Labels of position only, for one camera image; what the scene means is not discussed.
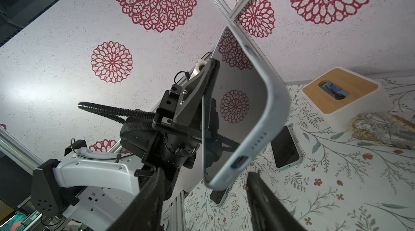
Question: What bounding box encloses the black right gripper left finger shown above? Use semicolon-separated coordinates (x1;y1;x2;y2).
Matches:
108;168;165;231

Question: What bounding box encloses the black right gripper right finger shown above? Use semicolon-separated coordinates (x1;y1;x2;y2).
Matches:
246;172;305;231

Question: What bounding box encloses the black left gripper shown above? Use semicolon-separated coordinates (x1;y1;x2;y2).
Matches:
152;59;219;140

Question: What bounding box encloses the light blue phone case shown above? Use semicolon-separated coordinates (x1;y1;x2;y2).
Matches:
202;25;290;191

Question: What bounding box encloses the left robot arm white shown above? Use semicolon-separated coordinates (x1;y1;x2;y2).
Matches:
31;59;219;231

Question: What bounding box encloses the black phone left middle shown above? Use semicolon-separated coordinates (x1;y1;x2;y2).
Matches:
271;126;303;171

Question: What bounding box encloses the white tissue box wooden lid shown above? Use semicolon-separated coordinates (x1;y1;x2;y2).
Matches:
302;67;393;132

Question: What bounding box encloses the clear plastic bag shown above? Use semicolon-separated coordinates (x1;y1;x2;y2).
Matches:
351;112;415;150

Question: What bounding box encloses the metal base rail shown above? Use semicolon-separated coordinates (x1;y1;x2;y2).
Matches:
161;191;188;231

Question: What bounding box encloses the black phone near left wall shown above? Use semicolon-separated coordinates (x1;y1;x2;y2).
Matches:
210;187;231;206

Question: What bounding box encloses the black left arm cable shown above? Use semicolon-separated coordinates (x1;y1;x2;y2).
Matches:
77;101;156;125

